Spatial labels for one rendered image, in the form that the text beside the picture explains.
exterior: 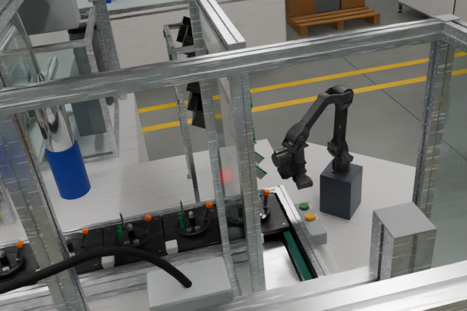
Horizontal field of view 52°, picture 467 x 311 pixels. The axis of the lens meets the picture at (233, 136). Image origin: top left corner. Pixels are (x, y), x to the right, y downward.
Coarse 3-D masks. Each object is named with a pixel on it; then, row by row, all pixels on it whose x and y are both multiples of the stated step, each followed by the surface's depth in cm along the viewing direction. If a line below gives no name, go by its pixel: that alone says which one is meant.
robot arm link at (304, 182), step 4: (304, 160) 189; (292, 164) 188; (296, 164) 188; (300, 164) 188; (304, 164) 189; (296, 168) 189; (300, 168) 189; (304, 168) 190; (296, 172) 190; (300, 172) 190; (304, 172) 191; (300, 176) 189; (304, 176) 187; (308, 176) 187; (296, 180) 187; (300, 180) 185; (304, 180) 185; (308, 180) 185; (296, 184) 187; (300, 184) 184; (304, 184) 185; (308, 184) 185; (312, 184) 186; (300, 188) 185
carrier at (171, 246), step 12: (168, 216) 203; (180, 216) 193; (192, 216) 192; (216, 216) 200; (168, 228) 196; (180, 228) 192; (192, 228) 191; (204, 228) 191; (216, 228) 193; (168, 240) 190; (180, 240) 189; (192, 240) 188; (204, 240) 188; (216, 240) 187; (168, 252) 184
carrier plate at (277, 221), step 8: (272, 192) 210; (272, 200) 206; (272, 208) 201; (280, 208) 200; (272, 216) 197; (280, 216) 196; (264, 224) 193; (272, 224) 192; (280, 224) 192; (288, 224) 191; (264, 232) 189; (272, 232) 190
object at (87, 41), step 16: (96, 16) 294; (16, 32) 266; (0, 48) 239; (32, 48) 232; (48, 48) 233; (64, 48) 235; (96, 64) 242; (112, 128) 261; (32, 144) 256; (112, 144) 265; (96, 160) 268
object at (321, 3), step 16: (288, 0) 706; (304, 0) 700; (320, 0) 706; (336, 0) 710; (352, 0) 716; (288, 16) 716; (304, 16) 708; (320, 16) 706; (336, 16) 693; (352, 16) 686; (368, 16) 683; (304, 32) 674
